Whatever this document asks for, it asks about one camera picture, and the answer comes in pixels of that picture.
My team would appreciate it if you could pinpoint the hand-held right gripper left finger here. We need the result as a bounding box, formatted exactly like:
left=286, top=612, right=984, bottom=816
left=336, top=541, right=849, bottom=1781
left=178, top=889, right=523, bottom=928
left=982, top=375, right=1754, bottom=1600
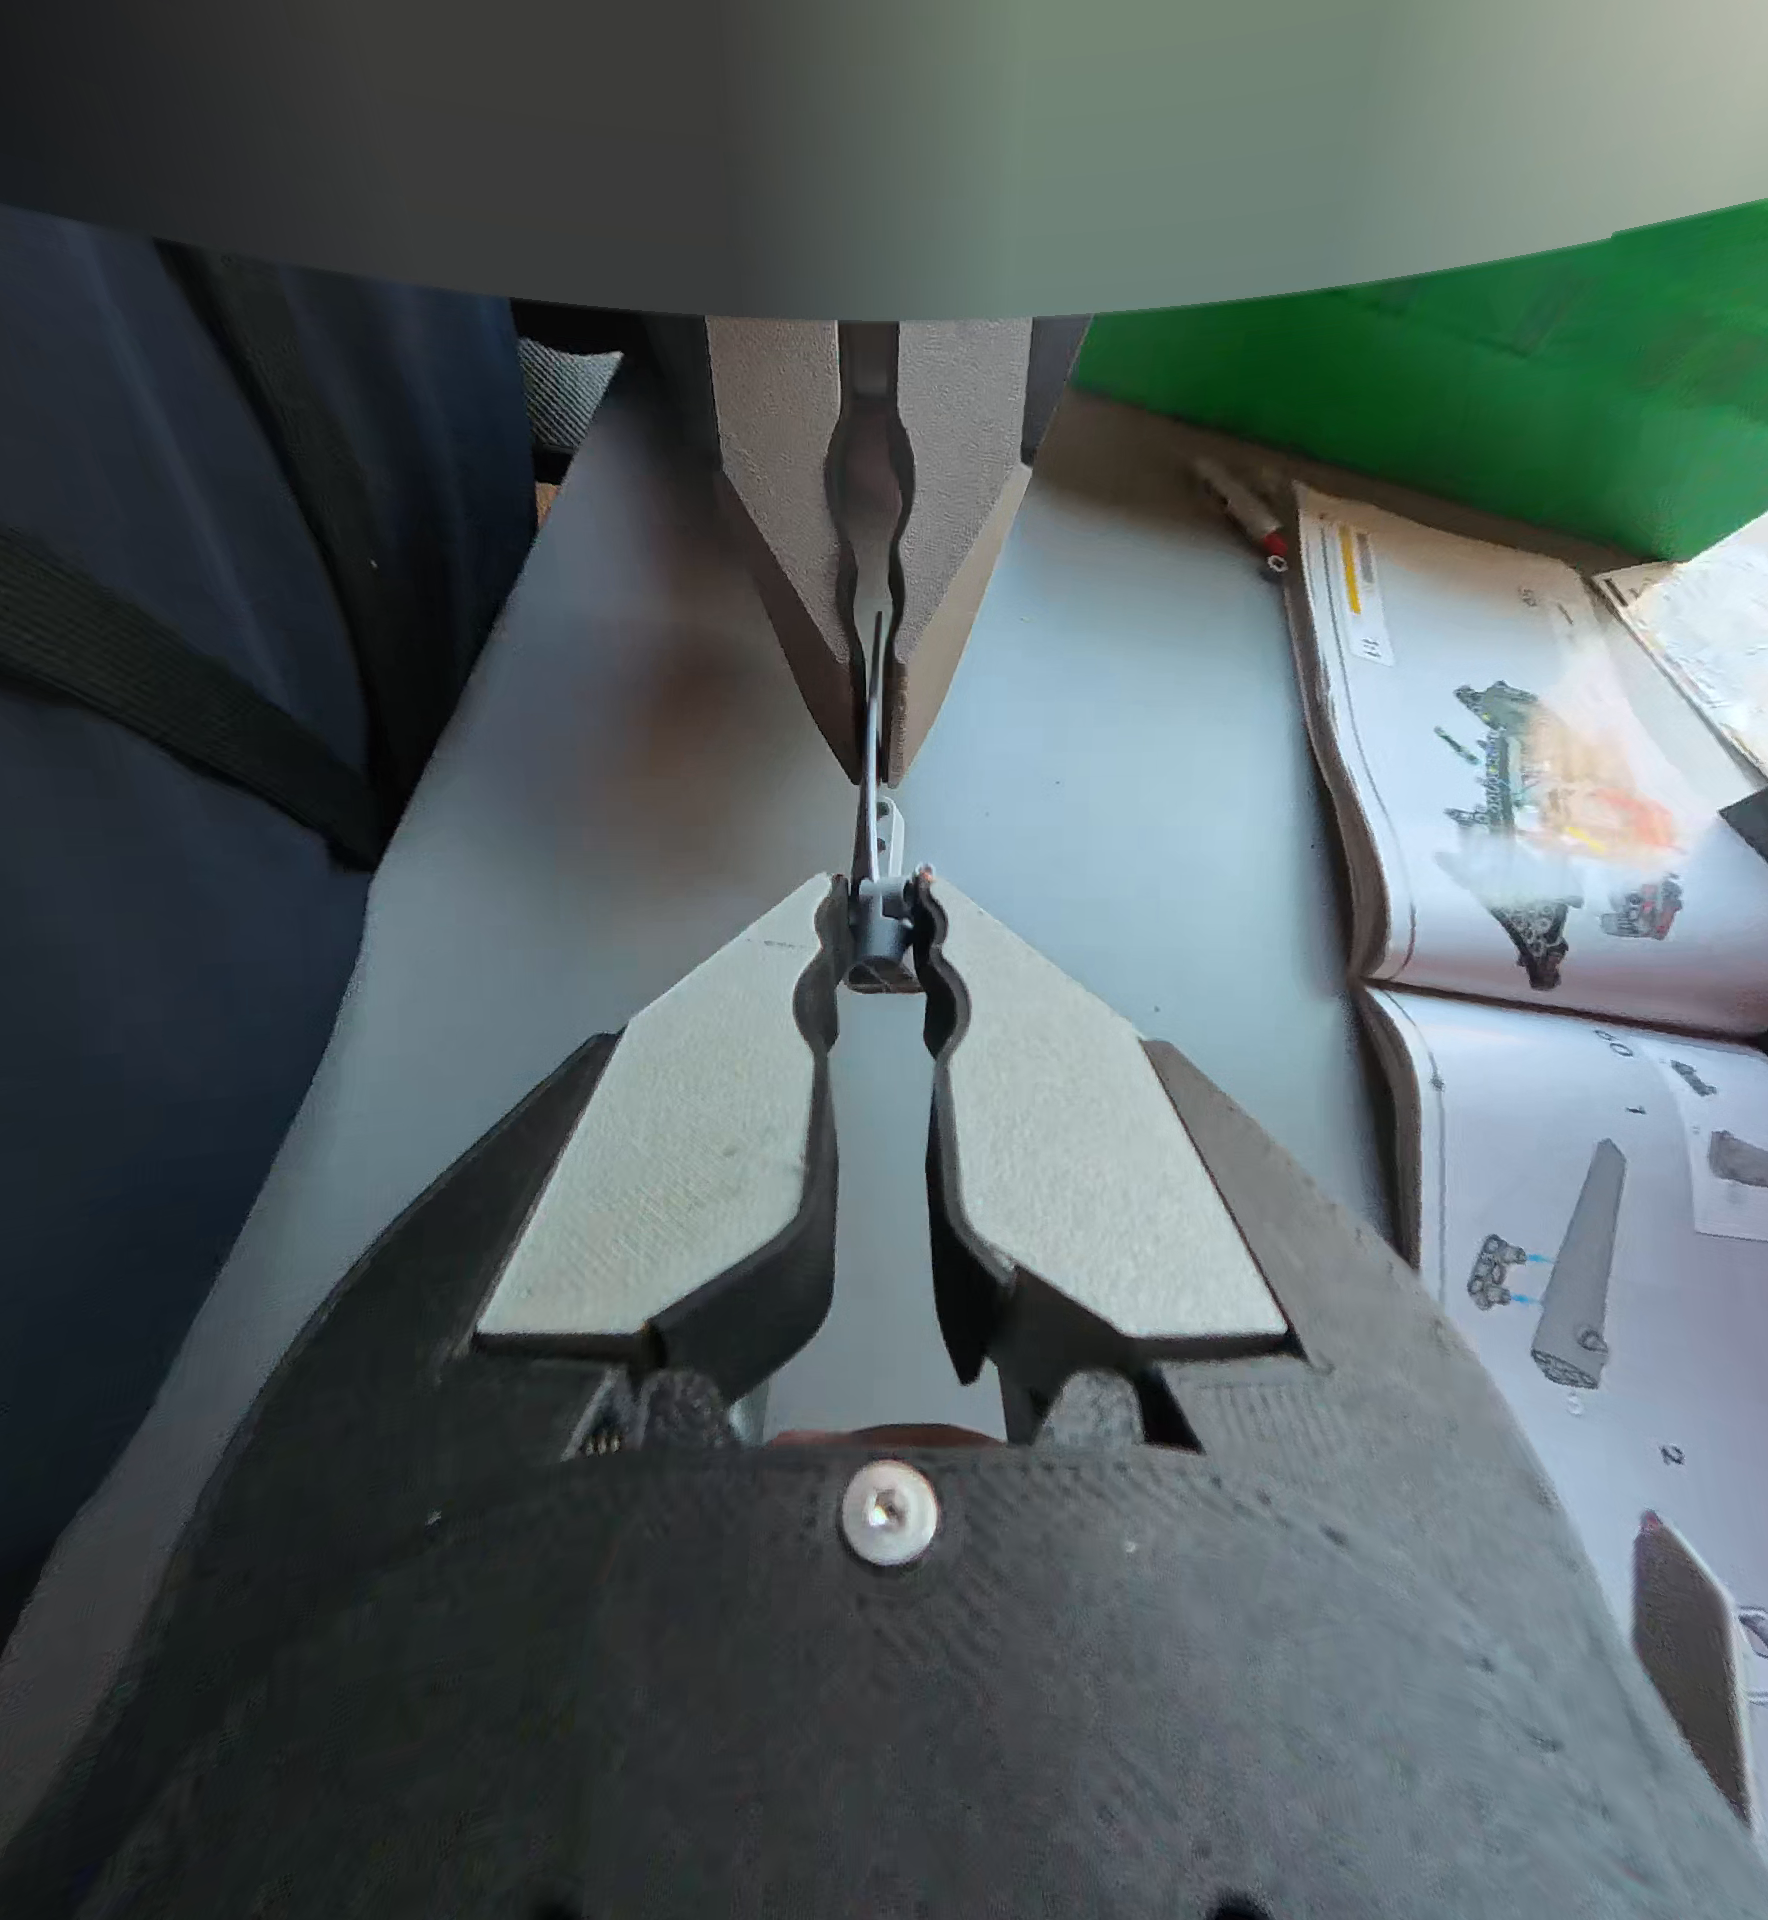
left=474, top=876, right=845, bottom=1407

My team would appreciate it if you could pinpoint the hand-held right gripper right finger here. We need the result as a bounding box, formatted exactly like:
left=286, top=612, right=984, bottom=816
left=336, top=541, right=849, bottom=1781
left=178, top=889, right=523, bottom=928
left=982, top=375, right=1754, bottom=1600
left=906, top=870, right=1295, bottom=1441

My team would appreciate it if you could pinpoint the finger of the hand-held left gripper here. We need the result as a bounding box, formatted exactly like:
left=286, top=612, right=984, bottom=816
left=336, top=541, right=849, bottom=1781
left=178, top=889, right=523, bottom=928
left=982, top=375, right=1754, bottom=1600
left=882, top=317, right=1035, bottom=794
left=705, top=317, right=875, bottom=786

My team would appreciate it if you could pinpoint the grey tapered lego panel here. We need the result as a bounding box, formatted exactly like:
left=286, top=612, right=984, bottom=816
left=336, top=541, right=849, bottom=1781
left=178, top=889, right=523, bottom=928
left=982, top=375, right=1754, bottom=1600
left=849, top=607, right=909, bottom=901

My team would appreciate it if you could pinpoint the open lego instruction booklet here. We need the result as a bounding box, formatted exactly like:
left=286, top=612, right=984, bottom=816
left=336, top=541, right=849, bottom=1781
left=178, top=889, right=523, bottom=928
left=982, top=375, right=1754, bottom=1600
left=1281, top=478, right=1768, bottom=1837

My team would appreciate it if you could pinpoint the grey red-tipped stick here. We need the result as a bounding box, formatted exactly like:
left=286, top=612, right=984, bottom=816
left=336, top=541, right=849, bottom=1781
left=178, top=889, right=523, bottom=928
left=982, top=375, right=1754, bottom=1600
left=1188, top=459, right=1295, bottom=578

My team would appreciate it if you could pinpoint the green plastic bin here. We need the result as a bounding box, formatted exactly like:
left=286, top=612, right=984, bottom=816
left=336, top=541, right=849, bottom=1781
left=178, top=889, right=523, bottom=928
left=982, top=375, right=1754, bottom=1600
left=1071, top=182, right=1768, bottom=564

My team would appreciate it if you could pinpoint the person's dark blue torso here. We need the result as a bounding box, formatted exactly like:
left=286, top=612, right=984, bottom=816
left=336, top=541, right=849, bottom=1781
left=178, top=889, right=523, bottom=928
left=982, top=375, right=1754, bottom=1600
left=0, top=185, right=539, bottom=1698

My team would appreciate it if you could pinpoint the white printed leaflet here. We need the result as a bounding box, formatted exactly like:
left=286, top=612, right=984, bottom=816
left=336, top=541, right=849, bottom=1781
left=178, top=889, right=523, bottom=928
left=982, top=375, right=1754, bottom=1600
left=1592, top=494, right=1768, bottom=783

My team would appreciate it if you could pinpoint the black neck lanyard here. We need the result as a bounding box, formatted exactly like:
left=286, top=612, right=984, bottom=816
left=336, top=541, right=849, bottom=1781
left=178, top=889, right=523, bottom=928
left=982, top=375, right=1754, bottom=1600
left=0, top=247, right=441, bottom=872

